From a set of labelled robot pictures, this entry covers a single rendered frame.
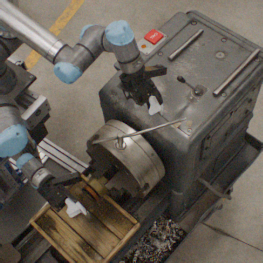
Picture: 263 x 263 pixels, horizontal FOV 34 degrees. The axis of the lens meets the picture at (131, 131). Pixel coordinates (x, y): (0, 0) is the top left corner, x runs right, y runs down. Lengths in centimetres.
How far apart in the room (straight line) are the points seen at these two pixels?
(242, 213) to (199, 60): 131
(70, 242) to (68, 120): 147
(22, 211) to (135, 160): 126
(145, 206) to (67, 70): 81
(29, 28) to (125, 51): 29
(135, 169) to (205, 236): 125
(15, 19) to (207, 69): 77
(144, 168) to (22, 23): 66
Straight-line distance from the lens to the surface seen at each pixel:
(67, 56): 129
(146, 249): 209
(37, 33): 133
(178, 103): 163
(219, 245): 273
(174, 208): 206
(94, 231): 183
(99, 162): 164
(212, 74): 172
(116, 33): 125
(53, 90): 333
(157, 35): 183
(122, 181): 164
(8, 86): 188
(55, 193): 167
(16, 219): 267
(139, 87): 137
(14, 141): 148
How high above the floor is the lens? 261
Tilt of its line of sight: 59 degrees down
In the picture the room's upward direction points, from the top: 7 degrees counter-clockwise
